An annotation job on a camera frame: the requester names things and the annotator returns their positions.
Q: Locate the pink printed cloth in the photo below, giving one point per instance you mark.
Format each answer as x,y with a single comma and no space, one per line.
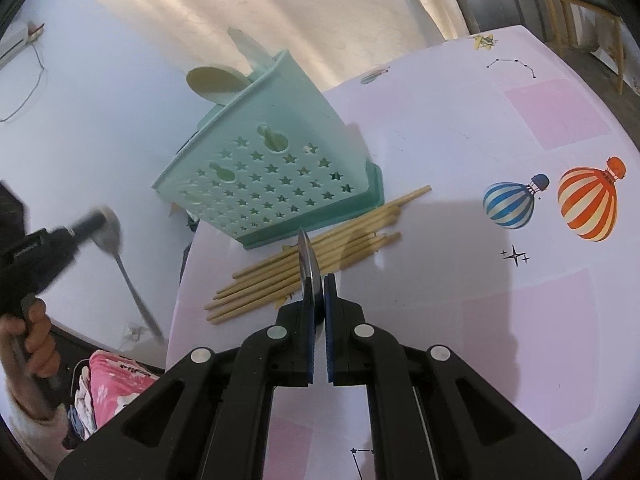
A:
115,375

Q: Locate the wide cream curtain panel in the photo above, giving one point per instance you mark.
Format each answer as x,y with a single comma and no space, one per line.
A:
300,0

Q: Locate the person's left forearm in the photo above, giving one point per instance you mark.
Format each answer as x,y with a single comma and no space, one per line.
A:
30,430

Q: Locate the bunch of wooden chopsticks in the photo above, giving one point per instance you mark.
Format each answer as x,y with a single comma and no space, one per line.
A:
260,285

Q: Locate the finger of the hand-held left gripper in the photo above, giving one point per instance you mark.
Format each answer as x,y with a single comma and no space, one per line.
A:
85,227

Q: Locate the pale speckled plastic rice spoon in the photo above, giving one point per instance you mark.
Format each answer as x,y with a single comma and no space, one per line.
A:
215,80
250,50

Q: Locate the person's left hand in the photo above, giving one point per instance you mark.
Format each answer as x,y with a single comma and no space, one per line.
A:
37,335

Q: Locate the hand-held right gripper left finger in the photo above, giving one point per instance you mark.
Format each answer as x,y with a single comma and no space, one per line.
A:
295,345

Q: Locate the teal star-holed utensil holder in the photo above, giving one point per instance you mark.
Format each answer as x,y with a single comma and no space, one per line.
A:
310,110

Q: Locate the grey cabinet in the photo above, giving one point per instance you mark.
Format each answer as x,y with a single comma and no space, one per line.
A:
500,5

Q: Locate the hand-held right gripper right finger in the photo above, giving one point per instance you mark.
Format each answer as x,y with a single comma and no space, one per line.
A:
330,310

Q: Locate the white air conditioner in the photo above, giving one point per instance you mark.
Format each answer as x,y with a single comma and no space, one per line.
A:
17,42

